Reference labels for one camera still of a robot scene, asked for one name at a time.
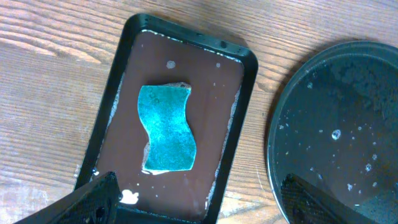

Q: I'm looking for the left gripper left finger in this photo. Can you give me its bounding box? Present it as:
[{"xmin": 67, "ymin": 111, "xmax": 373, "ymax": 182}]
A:
[{"xmin": 16, "ymin": 172, "xmax": 120, "ymax": 224}]

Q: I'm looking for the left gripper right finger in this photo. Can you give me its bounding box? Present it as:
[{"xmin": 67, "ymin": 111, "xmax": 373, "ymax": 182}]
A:
[{"xmin": 280, "ymin": 174, "xmax": 374, "ymax": 224}]

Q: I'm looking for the green yellow sponge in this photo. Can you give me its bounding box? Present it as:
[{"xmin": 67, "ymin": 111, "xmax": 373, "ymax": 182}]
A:
[{"xmin": 137, "ymin": 83, "xmax": 197, "ymax": 174}]

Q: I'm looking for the black round tray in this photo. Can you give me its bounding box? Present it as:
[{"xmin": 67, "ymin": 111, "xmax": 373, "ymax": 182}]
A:
[{"xmin": 267, "ymin": 41, "xmax": 397, "ymax": 223}]

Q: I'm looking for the black rectangular tray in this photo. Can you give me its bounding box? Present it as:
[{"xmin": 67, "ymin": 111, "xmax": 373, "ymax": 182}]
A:
[{"xmin": 76, "ymin": 14, "xmax": 258, "ymax": 223}]

